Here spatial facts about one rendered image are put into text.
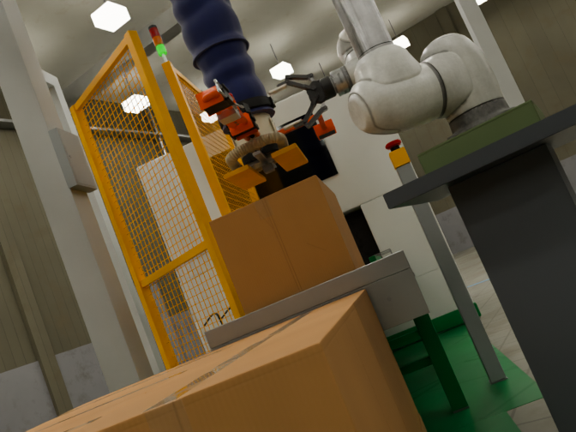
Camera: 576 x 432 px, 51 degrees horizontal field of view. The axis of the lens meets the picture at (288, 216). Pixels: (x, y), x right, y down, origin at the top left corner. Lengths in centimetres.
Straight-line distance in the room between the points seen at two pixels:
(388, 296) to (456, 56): 75
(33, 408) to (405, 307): 980
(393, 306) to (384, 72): 75
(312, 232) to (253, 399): 131
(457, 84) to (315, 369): 106
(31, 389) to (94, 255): 854
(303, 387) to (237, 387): 8
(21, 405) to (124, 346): 839
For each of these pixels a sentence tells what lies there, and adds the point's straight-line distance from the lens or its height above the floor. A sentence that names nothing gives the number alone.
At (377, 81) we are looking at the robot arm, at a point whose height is 101.
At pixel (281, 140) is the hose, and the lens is 218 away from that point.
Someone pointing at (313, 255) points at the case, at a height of 71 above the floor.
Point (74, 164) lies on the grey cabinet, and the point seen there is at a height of 158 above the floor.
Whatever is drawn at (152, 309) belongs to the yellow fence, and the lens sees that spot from 342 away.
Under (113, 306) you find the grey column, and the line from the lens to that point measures 290.
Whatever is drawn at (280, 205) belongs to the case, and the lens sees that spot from 201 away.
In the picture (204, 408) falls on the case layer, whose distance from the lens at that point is 73.
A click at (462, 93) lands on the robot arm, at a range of 162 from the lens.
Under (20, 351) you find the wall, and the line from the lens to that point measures 1146.
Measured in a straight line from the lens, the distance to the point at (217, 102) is 176.
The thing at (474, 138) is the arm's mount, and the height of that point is 79.
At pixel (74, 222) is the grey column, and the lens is 299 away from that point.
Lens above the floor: 60
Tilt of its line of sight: 7 degrees up
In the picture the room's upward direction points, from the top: 22 degrees counter-clockwise
